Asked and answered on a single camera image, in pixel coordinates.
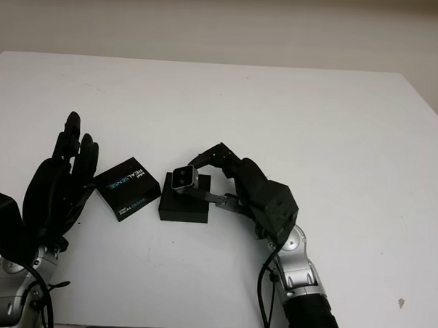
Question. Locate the silver RealSense camera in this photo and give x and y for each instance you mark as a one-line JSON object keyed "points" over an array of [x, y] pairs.
{"points": [[184, 177]]}

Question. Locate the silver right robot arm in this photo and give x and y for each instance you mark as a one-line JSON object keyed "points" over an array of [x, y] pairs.
{"points": [[301, 280]]}

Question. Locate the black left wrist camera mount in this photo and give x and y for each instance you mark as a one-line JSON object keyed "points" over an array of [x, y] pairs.
{"points": [[0, 216]]}

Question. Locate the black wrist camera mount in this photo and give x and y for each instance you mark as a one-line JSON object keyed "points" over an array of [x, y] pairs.
{"points": [[0, 216], [280, 206]]}

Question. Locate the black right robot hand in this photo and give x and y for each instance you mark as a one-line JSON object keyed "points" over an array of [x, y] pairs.
{"points": [[250, 187]]}

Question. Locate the black camera box base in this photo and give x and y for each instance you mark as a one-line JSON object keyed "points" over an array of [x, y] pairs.
{"points": [[182, 209]]}

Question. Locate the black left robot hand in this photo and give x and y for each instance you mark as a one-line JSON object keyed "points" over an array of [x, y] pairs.
{"points": [[50, 196]]}

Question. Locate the black RealSense box lid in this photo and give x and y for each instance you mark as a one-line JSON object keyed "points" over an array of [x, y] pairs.
{"points": [[127, 189]]}

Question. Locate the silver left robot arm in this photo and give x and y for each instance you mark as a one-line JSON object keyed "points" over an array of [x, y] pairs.
{"points": [[6, 292]]}

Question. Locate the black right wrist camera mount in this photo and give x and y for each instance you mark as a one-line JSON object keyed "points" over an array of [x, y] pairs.
{"points": [[280, 206]]}

